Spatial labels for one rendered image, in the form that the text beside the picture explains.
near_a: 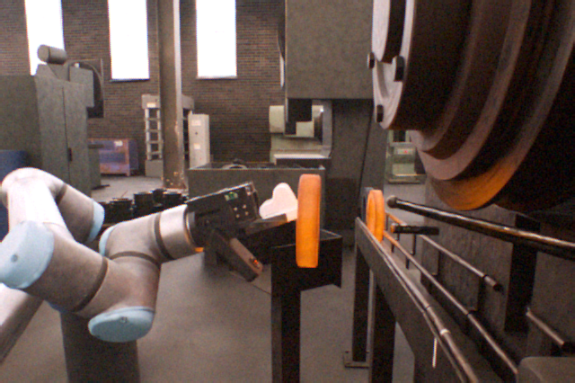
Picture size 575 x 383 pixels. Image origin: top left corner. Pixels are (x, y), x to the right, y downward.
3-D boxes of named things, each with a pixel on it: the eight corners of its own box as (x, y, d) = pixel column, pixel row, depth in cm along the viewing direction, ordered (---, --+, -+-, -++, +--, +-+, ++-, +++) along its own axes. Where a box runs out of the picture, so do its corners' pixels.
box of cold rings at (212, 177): (317, 238, 378) (318, 156, 366) (324, 266, 296) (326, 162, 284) (211, 238, 379) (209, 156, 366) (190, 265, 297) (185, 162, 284)
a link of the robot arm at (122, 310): (60, 330, 55) (83, 262, 64) (127, 354, 62) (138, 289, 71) (98, 306, 51) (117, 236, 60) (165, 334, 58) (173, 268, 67)
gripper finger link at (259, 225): (285, 214, 62) (233, 228, 63) (287, 223, 63) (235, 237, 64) (287, 209, 67) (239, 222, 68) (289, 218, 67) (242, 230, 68)
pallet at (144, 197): (216, 222, 451) (216, 184, 444) (202, 240, 371) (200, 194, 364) (115, 222, 450) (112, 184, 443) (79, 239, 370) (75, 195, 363)
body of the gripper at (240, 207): (248, 184, 63) (180, 204, 64) (263, 235, 64) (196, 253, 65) (256, 179, 70) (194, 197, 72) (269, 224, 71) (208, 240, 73)
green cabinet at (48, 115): (4, 250, 334) (-16, 75, 311) (55, 231, 403) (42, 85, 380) (53, 251, 331) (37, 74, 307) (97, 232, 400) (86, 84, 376)
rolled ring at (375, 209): (369, 251, 141) (378, 251, 141) (376, 224, 126) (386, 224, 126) (365, 209, 152) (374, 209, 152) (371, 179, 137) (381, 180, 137)
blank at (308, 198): (320, 173, 74) (303, 173, 74) (320, 177, 58) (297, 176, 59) (318, 254, 75) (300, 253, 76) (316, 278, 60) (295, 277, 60)
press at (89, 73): (22, 191, 708) (8, 40, 666) (70, 184, 820) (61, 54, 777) (82, 194, 675) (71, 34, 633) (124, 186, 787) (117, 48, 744)
